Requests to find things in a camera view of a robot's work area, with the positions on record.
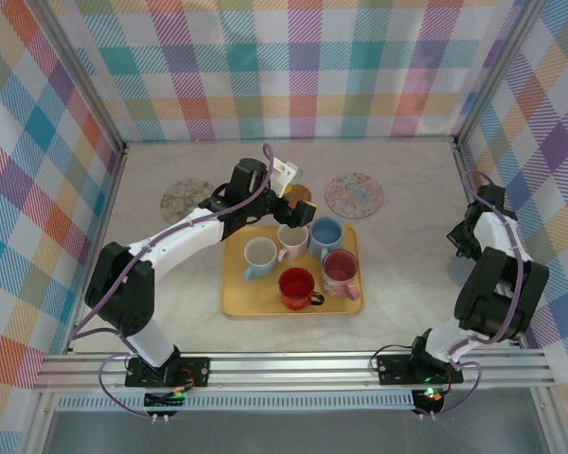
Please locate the white pink mug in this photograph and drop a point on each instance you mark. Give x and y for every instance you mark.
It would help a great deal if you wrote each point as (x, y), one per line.
(292, 239)

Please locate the pale blue mug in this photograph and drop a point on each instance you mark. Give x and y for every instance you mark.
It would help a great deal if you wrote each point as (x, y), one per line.
(260, 253)

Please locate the pink floral mug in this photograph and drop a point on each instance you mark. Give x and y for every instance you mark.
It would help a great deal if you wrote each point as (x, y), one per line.
(340, 272)

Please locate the red enamel mug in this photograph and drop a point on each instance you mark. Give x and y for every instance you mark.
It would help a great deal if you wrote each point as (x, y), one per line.
(296, 286)

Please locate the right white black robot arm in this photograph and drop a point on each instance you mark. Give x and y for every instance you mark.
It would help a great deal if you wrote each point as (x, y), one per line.
(497, 284)

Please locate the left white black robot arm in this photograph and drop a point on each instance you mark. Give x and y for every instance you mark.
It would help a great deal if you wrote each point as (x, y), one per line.
(180, 236)

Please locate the woven rattan round coaster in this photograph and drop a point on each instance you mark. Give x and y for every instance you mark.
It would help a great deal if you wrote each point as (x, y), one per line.
(303, 191)

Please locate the grey blue round coaster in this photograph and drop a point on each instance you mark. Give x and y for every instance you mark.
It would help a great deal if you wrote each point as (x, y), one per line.
(456, 274)

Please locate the pink floral round coaster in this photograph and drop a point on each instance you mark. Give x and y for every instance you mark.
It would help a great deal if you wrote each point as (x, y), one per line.
(355, 196)

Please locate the tulip print round coaster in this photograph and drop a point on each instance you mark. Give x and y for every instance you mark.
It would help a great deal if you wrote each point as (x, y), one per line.
(182, 201)

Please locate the yellow rectangular tray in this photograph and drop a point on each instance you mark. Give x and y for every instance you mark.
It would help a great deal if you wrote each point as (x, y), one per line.
(246, 298)

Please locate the black controller board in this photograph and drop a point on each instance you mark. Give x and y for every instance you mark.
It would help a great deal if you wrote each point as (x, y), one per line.
(165, 402)
(428, 397)

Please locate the thin aluminium cross rail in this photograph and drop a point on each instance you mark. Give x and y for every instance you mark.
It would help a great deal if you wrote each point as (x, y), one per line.
(289, 139)

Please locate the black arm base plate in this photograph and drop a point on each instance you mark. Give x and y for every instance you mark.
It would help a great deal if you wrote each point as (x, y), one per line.
(199, 371)
(393, 369)

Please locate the wide aluminium mounting rail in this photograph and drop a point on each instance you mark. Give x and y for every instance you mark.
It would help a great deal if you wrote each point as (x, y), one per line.
(289, 369)

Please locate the aluminium frame post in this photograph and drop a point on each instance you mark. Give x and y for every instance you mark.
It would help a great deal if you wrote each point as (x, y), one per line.
(493, 71)
(86, 75)

